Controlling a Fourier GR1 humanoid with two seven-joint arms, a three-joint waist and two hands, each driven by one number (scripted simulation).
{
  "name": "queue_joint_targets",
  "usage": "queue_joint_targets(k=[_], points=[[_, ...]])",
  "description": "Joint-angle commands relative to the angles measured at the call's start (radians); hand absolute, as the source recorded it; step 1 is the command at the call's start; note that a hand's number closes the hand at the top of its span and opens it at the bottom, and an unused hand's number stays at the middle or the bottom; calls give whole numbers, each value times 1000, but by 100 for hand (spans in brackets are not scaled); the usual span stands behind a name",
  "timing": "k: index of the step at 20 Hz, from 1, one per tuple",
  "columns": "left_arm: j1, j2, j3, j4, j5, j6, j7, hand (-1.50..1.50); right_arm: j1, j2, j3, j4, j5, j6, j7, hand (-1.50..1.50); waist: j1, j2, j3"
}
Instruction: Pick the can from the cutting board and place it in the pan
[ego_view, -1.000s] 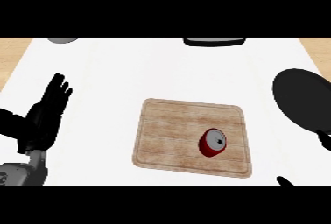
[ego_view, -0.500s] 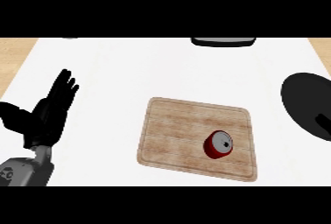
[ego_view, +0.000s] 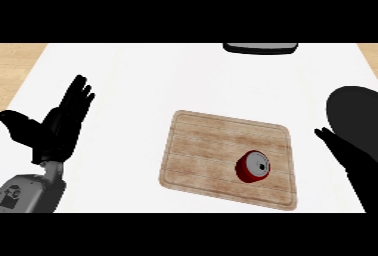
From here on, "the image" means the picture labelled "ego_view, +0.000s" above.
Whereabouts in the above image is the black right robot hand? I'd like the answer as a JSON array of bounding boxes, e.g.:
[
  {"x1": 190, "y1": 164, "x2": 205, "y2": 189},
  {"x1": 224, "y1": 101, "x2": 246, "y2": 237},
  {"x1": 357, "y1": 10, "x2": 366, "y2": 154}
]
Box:
[{"x1": 313, "y1": 126, "x2": 378, "y2": 214}]

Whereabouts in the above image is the red can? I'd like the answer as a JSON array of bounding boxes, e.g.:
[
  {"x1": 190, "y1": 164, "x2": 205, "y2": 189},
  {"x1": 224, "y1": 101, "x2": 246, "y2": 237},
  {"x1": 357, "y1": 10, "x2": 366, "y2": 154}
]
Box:
[{"x1": 233, "y1": 149, "x2": 273, "y2": 184}]

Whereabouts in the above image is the dark grey pan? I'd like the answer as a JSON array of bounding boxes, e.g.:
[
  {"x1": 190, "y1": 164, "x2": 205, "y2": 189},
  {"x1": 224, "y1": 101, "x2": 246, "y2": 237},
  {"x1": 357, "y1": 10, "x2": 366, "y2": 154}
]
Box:
[{"x1": 325, "y1": 85, "x2": 378, "y2": 158}]

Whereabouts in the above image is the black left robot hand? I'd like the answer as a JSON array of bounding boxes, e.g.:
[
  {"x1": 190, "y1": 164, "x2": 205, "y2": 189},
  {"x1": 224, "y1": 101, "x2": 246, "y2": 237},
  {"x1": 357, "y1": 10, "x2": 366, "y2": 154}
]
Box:
[{"x1": 0, "y1": 74, "x2": 97, "y2": 166}]

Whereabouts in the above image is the wooden cutting board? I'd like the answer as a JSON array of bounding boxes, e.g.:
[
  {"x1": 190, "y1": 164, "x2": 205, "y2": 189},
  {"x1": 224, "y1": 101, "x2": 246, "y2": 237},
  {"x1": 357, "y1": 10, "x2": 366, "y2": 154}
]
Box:
[{"x1": 156, "y1": 109, "x2": 299, "y2": 212}]

